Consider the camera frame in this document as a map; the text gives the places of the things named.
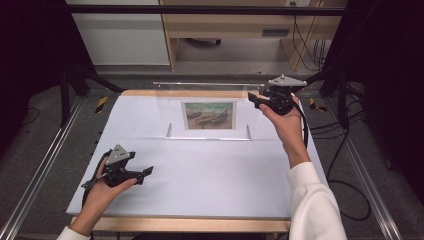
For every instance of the picture card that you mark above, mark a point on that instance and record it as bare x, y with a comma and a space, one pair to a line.
208, 115

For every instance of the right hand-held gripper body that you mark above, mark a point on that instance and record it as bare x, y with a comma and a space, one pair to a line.
281, 98

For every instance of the person's right hand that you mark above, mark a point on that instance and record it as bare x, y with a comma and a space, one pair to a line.
290, 130

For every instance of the yellow tool right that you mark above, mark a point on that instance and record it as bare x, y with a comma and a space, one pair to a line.
315, 105

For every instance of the grey desk label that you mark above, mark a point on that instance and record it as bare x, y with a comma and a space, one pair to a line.
275, 32

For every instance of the white foam board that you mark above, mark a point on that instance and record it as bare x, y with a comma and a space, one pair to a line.
186, 173

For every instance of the black metal stand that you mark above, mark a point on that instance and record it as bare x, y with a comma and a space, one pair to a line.
65, 96
342, 100

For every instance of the clear acrylic photo frame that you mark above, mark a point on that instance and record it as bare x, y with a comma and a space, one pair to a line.
166, 113

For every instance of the white cabinet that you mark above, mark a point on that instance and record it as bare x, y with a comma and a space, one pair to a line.
123, 40

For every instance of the aluminium floor rail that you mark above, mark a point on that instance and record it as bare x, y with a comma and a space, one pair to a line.
366, 180
40, 170

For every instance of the person's left hand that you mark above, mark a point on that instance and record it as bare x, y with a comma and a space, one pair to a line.
96, 200

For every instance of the light wooden desk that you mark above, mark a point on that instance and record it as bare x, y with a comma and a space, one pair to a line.
230, 25

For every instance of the yellow tool left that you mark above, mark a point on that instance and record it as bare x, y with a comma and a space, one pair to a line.
101, 104

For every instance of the wooden table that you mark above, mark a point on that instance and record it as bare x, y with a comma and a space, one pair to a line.
186, 225

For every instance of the black horizontal frame bar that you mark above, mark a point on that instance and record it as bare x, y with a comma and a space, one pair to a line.
200, 9

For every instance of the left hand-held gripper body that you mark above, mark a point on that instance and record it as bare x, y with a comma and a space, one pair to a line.
116, 166

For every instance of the yellow tool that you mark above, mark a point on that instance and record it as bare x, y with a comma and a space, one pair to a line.
101, 104
315, 105

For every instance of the black curtain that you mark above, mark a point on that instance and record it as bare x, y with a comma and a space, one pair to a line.
390, 83
30, 50

